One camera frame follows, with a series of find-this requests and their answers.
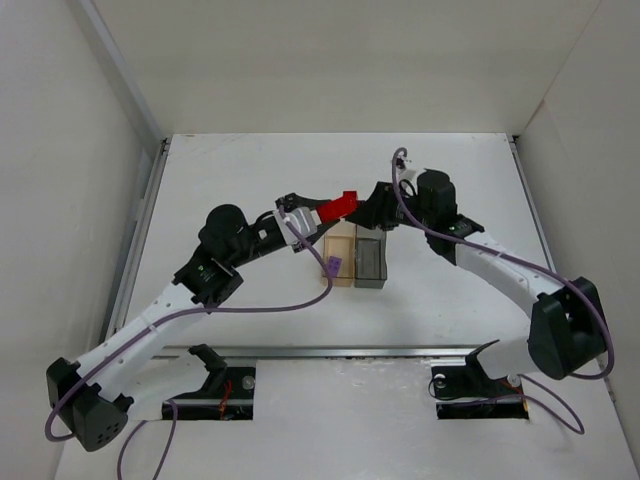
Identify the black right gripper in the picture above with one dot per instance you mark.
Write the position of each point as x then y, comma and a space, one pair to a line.
379, 205

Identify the wooden tray container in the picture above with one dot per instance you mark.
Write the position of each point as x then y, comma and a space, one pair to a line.
339, 253

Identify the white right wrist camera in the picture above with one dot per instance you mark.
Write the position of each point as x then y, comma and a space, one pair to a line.
403, 170

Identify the aluminium rail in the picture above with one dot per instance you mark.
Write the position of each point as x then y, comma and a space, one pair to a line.
549, 261
132, 246
344, 352

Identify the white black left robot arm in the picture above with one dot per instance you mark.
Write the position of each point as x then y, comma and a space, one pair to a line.
92, 397

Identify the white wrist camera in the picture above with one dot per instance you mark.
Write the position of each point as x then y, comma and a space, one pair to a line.
293, 227
403, 170

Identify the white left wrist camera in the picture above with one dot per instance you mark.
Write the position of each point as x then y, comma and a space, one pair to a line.
293, 227

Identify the aluminium rail left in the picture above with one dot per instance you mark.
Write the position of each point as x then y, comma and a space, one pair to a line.
132, 246

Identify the aluminium rail front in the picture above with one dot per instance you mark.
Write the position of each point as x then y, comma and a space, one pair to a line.
344, 352

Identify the grey plastic container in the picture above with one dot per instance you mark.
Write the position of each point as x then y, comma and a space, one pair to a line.
370, 258

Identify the aluminium rail right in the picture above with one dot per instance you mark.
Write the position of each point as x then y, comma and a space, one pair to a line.
549, 261

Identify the purple lego brick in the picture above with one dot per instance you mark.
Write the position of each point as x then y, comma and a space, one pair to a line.
333, 265

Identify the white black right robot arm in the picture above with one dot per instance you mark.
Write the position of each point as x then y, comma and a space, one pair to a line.
566, 329

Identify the red lego brick assembly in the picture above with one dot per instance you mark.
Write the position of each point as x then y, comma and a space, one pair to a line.
338, 208

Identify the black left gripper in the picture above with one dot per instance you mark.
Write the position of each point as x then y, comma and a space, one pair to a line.
291, 204

